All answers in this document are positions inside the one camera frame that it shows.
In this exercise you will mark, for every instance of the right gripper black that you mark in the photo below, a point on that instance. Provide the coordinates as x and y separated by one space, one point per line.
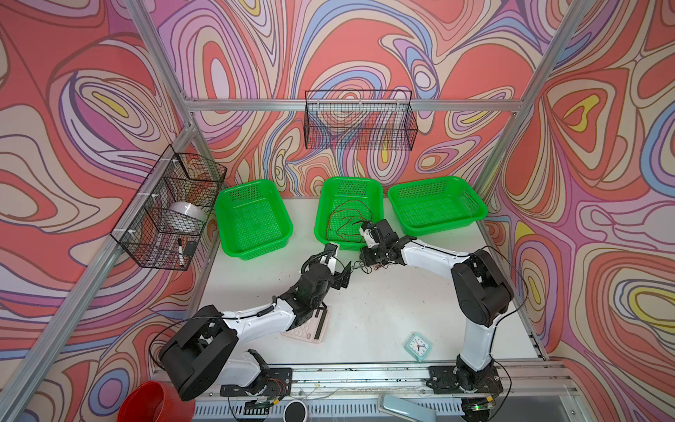
366 260

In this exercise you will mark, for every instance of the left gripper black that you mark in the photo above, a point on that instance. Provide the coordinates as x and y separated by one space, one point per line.
346 275

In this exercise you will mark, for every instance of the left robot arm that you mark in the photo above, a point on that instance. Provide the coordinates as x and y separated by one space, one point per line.
209 347

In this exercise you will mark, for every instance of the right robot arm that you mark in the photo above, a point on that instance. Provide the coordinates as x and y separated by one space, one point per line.
483 292

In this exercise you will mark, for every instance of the middle green plastic basket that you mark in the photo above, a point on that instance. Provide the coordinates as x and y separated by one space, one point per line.
344 204

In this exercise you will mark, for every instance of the green plastic basket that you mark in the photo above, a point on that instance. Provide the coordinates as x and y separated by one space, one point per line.
252 220
344 204
431 206

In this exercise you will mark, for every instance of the pink calculator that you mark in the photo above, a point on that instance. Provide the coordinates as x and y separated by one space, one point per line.
313 330

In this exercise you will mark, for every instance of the right green plastic basket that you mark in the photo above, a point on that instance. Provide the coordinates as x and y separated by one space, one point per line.
431 206

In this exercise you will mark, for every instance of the left green plastic basket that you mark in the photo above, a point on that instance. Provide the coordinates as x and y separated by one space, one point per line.
252 220

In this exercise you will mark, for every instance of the teal square clock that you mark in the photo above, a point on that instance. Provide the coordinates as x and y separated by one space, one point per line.
418 347

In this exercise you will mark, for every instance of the round black white cup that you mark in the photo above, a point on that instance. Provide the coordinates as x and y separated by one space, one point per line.
296 411

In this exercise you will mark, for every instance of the black marker pen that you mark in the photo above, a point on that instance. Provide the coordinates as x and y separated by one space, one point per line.
181 254

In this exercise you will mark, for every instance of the red plastic bowl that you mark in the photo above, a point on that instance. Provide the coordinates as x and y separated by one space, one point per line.
156 402

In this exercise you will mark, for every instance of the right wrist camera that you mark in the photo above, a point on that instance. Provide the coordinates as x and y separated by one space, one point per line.
368 232

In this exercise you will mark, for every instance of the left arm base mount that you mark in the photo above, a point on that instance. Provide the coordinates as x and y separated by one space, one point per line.
251 376

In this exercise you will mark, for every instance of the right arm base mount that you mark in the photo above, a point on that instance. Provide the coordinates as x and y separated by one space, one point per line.
464 380

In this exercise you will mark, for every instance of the black wire wall basket back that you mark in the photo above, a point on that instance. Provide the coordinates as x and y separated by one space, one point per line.
359 120

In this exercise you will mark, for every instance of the black wire wall basket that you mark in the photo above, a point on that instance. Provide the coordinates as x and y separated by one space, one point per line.
359 120
177 200

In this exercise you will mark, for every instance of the grey blue handle object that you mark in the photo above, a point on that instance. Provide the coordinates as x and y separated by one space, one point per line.
404 409

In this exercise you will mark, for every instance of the black wire wall basket left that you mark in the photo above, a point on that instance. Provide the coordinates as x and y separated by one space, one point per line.
177 200

